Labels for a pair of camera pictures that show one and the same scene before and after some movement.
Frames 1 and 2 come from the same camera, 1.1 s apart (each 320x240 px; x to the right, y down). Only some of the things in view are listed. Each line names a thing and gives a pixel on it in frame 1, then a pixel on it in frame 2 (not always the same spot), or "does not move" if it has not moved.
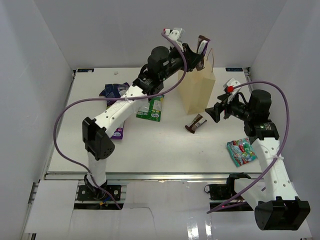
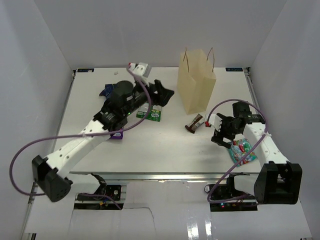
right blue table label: x=234 y=69 does not move
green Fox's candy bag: x=152 y=110 does not move
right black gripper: x=215 y=111 to x=219 y=140
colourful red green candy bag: x=241 y=151 does not move
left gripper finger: x=191 y=56 to x=162 y=92
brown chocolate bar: x=199 y=120 does not move
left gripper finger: x=192 y=66 to x=162 y=101
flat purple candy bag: x=118 y=133 does not move
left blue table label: x=85 y=70 does not move
